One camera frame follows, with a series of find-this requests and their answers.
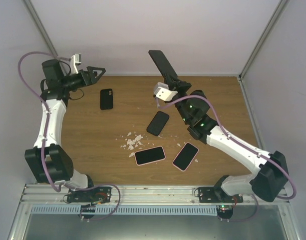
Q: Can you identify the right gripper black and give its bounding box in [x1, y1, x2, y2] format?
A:
[164, 72, 192, 124]

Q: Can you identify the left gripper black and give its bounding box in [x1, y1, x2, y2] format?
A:
[61, 66, 106, 91]

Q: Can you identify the black phone case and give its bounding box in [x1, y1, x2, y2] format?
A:
[100, 88, 113, 110]

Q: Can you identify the black phone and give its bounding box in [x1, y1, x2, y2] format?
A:
[148, 50, 178, 79]

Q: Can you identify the black phone face down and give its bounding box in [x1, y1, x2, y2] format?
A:
[146, 111, 170, 137]

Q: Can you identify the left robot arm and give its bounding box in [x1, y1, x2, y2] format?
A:
[24, 54, 106, 202]

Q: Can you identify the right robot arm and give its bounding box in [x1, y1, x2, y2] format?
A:
[164, 75, 289, 203]

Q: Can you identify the pink case phone right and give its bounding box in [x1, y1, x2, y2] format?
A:
[172, 142, 199, 172]

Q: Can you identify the pink case phone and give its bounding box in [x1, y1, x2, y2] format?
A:
[172, 142, 199, 172]
[134, 146, 166, 166]

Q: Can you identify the pink case phone left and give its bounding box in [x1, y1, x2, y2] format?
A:
[134, 146, 166, 166]

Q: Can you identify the white debris pile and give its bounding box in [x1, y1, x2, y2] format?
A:
[120, 131, 144, 158]

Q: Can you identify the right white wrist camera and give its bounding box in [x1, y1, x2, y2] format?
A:
[153, 82, 178, 102]

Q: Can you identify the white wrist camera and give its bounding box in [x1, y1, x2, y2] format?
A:
[153, 82, 178, 102]
[70, 53, 81, 75]

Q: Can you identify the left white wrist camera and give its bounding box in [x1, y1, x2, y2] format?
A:
[70, 53, 81, 75]

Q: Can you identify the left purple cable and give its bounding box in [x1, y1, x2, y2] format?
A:
[17, 51, 121, 223]

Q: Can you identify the purple cable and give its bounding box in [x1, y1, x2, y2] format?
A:
[17, 51, 121, 223]
[155, 96, 298, 223]

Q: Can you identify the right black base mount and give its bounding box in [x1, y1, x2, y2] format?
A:
[193, 186, 244, 204]

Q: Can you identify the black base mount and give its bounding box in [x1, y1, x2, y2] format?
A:
[63, 186, 112, 205]
[193, 186, 244, 204]

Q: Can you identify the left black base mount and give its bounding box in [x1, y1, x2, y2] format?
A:
[63, 186, 112, 205]

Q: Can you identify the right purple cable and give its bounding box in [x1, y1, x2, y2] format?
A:
[155, 96, 298, 223]

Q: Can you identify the aluminium front rail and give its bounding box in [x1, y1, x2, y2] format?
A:
[20, 184, 290, 206]

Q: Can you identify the grey slotted cable duct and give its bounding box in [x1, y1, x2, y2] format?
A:
[31, 204, 217, 216]

